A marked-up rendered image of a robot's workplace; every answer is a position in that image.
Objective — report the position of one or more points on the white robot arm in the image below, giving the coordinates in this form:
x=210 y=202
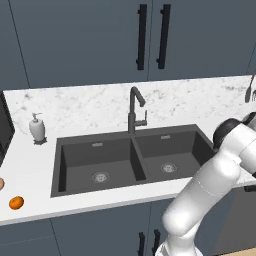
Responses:
x=206 y=186

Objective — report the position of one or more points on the dark grey sink faucet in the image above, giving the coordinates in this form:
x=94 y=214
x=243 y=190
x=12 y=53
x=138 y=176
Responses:
x=132 y=113

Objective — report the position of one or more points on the dark grey double sink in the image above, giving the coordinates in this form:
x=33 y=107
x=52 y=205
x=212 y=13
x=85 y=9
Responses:
x=100 y=166

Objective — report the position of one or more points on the orange tangerine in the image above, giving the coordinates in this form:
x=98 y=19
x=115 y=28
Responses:
x=16 y=203

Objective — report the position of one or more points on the pink peach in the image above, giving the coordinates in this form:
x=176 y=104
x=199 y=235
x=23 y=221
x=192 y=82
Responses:
x=1 y=184

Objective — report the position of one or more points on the white soap dispenser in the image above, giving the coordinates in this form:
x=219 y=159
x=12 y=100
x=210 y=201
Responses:
x=37 y=129

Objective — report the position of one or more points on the blue-grey base cupboard door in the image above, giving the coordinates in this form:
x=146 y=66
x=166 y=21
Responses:
x=156 y=216
x=100 y=233
x=23 y=240

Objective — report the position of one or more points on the black microwave oven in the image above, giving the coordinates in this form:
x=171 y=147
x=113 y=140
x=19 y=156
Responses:
x=5 y=130

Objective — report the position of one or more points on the dark grey dishwasher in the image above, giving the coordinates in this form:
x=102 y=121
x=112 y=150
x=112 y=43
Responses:
x=238 y=223

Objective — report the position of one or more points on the blue-grey wall cupboard door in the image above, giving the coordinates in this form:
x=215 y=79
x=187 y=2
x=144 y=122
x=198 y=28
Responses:
x=11 y=43
x=83 y=40
x=210 y=36

